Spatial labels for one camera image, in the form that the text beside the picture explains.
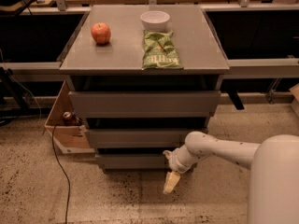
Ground red apple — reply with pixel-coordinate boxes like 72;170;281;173
91;22;111;45

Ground grey bottom drawer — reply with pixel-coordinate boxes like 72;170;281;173
95;154;169;170

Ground grey middle drawer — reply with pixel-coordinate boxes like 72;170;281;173
84;127;209;149

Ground grey drawer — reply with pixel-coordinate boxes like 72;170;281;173
68;91;221;118
95;154;169;170
84;127;209;149

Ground red soda can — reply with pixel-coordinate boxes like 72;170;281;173
63;112;75;126

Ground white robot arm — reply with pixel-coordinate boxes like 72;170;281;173
164;132;299;224

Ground grey drawer cabinet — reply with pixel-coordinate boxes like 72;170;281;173
61;5;229;170

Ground white bowl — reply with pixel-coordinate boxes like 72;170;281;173
140;10;170;32

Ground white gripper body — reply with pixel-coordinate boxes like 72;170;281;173
168;146;201;174

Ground wooden triangular box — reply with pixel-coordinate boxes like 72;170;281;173
45;81;93;154

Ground black floor cable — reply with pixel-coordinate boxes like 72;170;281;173
50;123;72;224

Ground green kettle chips bag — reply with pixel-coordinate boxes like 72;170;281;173
142;31;183;69

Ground grey top drawer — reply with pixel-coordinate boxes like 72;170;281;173
68;91;221;118

